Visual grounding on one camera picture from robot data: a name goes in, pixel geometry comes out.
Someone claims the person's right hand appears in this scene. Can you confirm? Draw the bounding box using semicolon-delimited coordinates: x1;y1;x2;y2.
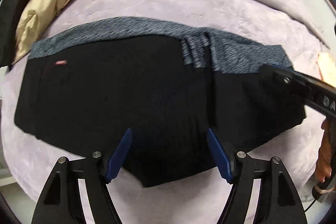
315;116;336;185

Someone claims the black cable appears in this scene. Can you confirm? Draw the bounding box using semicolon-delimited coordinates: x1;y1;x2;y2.
302;193;319;224

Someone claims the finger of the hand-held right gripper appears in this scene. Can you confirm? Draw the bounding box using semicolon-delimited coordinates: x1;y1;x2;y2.
259;64;315;107

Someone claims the cream cloth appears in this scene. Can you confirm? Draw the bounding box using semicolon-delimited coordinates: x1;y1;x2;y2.
316;52;336;83

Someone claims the black shorts grey waistband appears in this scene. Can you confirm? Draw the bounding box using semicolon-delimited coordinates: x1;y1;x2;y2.
14;16;307;188

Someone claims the beige jacket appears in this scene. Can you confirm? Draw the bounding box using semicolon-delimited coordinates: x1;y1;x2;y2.
12;0;137;64

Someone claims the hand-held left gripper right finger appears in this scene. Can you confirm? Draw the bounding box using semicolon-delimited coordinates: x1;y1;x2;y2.
207;128;307;224

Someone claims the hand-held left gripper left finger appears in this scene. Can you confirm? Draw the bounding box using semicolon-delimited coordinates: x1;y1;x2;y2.
35;128;132;224

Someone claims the purple blanket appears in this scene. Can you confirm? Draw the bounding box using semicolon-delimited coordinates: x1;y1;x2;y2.
0;0;336;224

